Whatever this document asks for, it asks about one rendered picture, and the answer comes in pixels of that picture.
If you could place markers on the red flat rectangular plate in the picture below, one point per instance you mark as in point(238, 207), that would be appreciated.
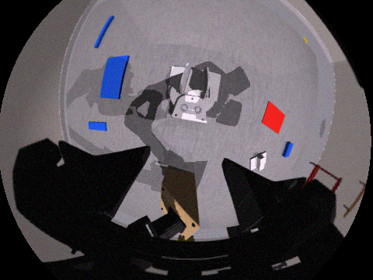
point(273, 118)

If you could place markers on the blue rectangular block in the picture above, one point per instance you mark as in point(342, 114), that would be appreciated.
point(287, 149)

